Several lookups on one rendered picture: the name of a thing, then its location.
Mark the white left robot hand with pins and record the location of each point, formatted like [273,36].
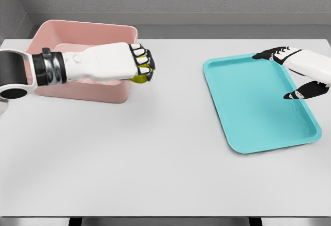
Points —
[113,60]

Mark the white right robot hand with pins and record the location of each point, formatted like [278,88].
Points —
[307,63]

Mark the yellow-green tennis ball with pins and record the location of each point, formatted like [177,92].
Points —
[139,77]

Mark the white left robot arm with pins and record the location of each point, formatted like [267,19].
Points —
[49,67]

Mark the pink plastic basket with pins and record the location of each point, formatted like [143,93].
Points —
[77,37]

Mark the blue plastic tray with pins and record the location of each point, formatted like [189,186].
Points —
[256,104]

